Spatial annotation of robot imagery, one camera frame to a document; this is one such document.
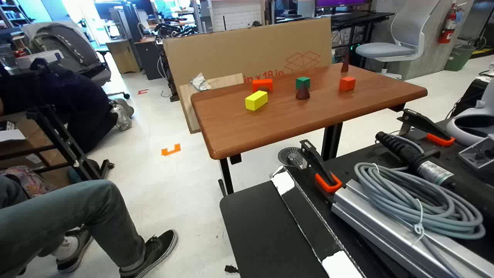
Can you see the dark red ball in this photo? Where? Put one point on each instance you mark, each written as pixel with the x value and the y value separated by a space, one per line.
pixel 303 94

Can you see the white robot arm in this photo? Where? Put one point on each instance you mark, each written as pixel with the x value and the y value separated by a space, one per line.
pixel 476 116

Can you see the yellow rectangular block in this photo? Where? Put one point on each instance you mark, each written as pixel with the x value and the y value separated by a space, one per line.
pixel 256 101

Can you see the orange rectangular block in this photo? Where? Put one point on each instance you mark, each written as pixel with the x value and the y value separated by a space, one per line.
pixel 263 84

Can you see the wooden table with black legs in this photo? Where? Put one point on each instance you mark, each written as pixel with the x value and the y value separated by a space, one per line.
pixel 309 118

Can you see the open cardboard box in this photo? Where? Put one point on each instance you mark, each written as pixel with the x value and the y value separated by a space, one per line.
pixel 187 105

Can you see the bar clamp with round pad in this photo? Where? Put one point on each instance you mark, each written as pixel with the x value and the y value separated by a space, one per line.
pixel 314 164

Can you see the green cube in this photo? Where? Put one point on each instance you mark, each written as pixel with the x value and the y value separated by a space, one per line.
pixel 303 81

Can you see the large cardboard sheet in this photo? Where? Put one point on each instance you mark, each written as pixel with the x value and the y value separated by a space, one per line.
pixel 241 51

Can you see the black work table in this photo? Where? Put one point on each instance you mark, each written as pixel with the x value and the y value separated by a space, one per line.
pixel 267 237

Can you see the orange cube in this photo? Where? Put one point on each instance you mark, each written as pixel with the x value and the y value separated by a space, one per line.
pixel 348 84

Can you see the tall brown cone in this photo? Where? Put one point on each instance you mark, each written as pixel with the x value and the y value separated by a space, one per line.
pixel 344 65

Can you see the dark cabinet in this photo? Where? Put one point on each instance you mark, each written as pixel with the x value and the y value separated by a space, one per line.
pixel 150 57

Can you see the black sneaker with white sole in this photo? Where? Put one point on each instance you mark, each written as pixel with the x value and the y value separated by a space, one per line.
pixel 151 253

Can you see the light wooden cabinet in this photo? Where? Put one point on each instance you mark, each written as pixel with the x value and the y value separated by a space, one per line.
pixel 124 56

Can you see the white office chair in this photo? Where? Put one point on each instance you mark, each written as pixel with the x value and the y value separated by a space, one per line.
pixel 395 43

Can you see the black folding stand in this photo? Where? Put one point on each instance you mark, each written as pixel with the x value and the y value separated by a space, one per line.
pixel 62 141

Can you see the crouching person in black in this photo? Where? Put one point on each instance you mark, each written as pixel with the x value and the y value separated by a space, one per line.
pixel 56 98

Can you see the seated person's legs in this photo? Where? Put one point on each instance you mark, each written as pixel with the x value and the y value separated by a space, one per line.
pixel 56 216

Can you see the grey sneaker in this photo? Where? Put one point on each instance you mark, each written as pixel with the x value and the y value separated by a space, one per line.
pixel 70 252

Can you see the green bin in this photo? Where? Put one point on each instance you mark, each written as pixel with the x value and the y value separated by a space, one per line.
pixel 459 57

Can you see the small grey label box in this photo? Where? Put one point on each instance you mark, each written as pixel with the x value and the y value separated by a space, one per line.
pixel 479 153

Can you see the red fire extinguisher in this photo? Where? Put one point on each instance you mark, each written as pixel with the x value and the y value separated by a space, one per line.
pixel 448 25

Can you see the aluminium rail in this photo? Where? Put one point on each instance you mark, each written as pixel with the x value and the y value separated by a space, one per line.
pixel 375 224

